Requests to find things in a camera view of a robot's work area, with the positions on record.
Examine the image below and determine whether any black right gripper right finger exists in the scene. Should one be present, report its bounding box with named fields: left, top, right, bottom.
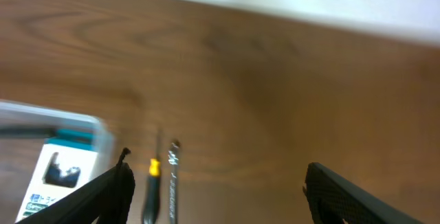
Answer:
left=302, top=162, right=420, bottom=224

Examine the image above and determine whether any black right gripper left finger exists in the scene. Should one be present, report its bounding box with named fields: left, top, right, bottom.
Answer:
left=18, top=148, right=135, bottom=224

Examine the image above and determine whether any blue white screwdriver box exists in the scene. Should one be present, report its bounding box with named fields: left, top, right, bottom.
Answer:
left=15, top=128, right=98, bottom=223

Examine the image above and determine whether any clear plastic container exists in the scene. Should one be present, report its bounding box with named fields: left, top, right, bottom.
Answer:
left=1, top=100, right=114, bottom=179

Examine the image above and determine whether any black yellow screwdriver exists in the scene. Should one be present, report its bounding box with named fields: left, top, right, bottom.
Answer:
left=142, top=128, right=163, bottom=224

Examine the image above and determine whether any small steel wrench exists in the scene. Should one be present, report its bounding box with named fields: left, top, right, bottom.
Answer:
left=168, top=139, right=181, bottom=224

